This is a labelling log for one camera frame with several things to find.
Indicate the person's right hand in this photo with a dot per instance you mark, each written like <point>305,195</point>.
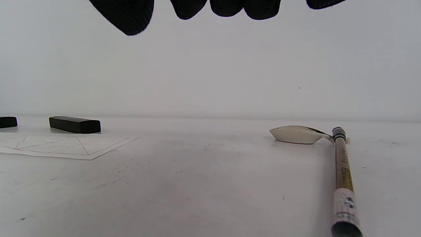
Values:
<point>131,16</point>

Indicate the black paperweight bar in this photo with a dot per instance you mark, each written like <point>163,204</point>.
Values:
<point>8,122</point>
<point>75,124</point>

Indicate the red grid calligraphy paper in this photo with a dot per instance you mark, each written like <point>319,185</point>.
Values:
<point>65,148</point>

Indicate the bamboo Chinese brush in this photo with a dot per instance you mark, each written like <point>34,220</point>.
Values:
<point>343,177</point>

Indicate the small white ink dish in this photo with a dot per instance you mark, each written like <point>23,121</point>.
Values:
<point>296,135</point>

